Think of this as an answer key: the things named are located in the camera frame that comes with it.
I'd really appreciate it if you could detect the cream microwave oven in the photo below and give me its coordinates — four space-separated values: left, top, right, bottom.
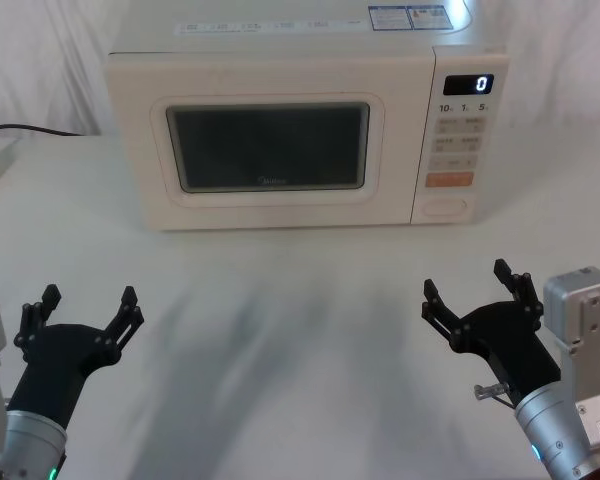
104 0 511 232

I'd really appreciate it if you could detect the white table cloth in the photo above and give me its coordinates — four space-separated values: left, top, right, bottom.
0 112 600 480

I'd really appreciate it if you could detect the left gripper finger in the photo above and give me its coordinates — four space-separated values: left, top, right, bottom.
13 283 62 351
95 285 146 359

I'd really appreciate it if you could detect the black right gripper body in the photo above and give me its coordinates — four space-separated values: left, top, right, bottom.
449 299 562 406

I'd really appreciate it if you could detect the white curtain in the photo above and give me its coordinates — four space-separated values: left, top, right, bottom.
0 0 600 139

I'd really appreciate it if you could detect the thin cable with silver plug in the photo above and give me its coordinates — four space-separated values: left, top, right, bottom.
473 383 517 409

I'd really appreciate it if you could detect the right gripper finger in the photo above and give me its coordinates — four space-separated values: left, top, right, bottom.
493 257 545 329
420 278 464 347

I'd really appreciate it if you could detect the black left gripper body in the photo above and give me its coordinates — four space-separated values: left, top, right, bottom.
5 323 120 431

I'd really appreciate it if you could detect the black power cable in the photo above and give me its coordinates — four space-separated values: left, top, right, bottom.
0 124 89 139

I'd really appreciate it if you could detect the cream oven door with window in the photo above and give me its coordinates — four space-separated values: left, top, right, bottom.
104 48 435 232

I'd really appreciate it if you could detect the oven control panel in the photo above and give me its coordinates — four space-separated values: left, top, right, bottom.
410 47 510 226

